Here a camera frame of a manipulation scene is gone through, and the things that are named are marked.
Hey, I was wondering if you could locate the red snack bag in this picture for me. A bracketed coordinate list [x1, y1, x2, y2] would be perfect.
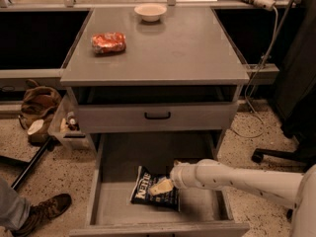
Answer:
[91, 32, 126, 54]

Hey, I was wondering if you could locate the white bowl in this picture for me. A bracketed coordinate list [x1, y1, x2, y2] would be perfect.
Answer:
[134, 3, 167, 23]

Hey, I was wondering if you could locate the black metal floor bar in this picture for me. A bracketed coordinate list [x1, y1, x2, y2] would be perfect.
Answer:
[0, 137, 53, 191]

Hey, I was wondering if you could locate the blue Kettle chip bag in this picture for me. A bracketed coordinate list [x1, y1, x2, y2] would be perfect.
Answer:
[130, 166, 179, 210]

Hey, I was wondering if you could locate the small bottle in bin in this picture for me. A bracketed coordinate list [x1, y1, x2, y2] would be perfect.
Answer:
[66, 112, 79, 130]

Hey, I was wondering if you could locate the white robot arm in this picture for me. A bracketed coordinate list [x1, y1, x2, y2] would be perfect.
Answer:
[149, 159, 316, 237]

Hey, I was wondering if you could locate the brown backpack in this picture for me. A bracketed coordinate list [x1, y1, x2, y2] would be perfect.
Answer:
[19, 79, 62, 145]

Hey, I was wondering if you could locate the black drawer handle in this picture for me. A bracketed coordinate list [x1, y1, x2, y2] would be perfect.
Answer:
[144, 112, 171, 120]

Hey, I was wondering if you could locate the grey trouser leg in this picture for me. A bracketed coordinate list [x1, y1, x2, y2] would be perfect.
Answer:
[0, 177, 31, 230]

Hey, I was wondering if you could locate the closed top drawer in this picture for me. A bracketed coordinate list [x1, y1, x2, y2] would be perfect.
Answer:
[76, 103, 238, 133]

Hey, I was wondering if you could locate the brown shoe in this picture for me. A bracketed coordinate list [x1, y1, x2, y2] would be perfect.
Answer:
[11, 194, 72, 237]

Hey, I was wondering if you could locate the black office chair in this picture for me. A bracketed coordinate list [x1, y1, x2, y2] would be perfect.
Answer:
[251, 82, 316, 221]

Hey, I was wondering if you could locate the grey drawer cabinet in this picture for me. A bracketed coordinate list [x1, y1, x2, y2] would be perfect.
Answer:
[61, 7, 249, 149]

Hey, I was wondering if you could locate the open middle drawer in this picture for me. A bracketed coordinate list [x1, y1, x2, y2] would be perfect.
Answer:
[69, 131, 249, 237]

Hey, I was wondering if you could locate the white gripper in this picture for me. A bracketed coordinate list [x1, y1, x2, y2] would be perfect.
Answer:
[149, 160, 198, 196]

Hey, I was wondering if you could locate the grey cable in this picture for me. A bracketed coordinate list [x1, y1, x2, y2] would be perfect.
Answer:
[230, 0, 302, 140]

